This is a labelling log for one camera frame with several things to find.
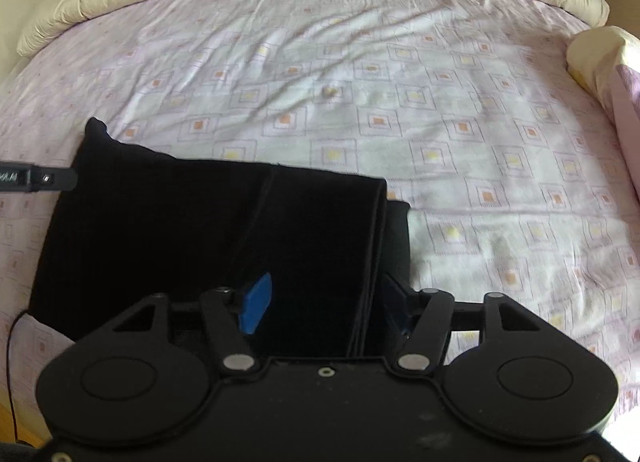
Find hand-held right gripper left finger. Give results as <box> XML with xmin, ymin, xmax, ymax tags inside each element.
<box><xmin>115</xmin><ymin>272</ymin><xmax>274</xmax><ymax>374</ymax></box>

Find cream pillow with pink cover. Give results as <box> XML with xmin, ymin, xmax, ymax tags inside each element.
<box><xmin>566</xmin><ymin>25</ymin><xmax>640</xmax><ymax>140</ymax></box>

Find black cable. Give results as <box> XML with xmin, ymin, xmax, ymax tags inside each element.
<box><xmin>6</xmin><ymin>308</ymin><xmax>33</xmax><ymax>444</ymax></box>

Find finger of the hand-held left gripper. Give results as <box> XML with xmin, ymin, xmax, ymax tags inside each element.
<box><xmin>31</xmin><ymin>166</ymin><xmax>79</xmax><ymax>192</ymax></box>

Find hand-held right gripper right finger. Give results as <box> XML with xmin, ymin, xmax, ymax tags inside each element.
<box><xmin>379</xmin><ymin>274</ymin><xmax>545</xmax><ymax>374</ymax></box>

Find pink square-patterned bed sheet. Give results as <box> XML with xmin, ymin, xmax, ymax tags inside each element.
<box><xmin>0</xmin><ymin>0</ymin><xmax>640</xmax><ymax>435</ymax></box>

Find black pants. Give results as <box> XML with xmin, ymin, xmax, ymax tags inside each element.
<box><xmin>29</xmin><ymin>117</ymin><xmax>414</xmax><ymax>361</ymax></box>

